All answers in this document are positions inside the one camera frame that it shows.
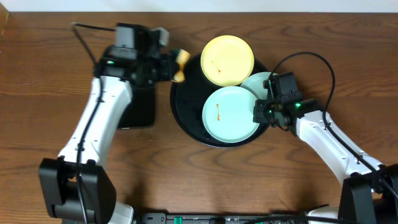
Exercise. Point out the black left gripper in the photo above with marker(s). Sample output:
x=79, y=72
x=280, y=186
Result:
x=168, y=66

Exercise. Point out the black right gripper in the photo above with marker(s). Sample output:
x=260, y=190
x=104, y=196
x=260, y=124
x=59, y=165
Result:
x=259, y=112

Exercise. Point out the yellow sponge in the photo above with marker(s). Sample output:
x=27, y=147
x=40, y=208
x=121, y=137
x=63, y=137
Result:
x=181, y=57

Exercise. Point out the light green plate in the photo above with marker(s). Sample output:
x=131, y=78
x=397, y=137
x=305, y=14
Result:
x=228, y=113
x=255, y=84

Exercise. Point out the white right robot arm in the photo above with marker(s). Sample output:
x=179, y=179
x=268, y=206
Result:
x=369, y=188

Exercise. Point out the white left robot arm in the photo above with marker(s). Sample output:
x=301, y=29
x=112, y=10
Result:
x=75, y=185

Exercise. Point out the black rectangular tray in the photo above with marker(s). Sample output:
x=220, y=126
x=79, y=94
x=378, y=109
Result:
x=140, y=113

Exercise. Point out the yellow plate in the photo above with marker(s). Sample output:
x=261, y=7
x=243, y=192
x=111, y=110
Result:
x=227, y=60

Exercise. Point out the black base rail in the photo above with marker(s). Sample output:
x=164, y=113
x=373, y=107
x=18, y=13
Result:
x=162, y=218

